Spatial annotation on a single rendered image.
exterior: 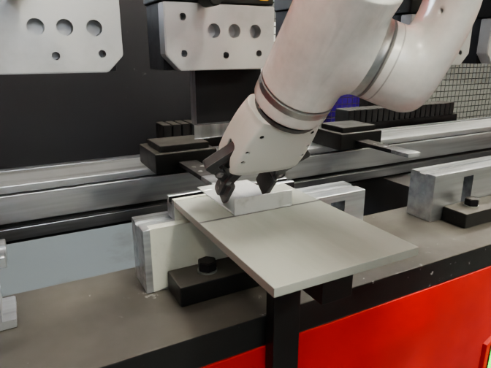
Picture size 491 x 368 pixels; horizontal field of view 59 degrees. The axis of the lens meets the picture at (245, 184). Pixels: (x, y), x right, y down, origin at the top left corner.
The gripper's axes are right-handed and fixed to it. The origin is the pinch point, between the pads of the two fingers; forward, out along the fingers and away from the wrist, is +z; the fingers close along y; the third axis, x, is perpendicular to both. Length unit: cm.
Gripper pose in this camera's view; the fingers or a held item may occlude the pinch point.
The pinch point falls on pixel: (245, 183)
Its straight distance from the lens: 59.8
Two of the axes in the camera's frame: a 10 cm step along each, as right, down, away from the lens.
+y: -8.8, 1.3, -4.5
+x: 3.6, 8.2, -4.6
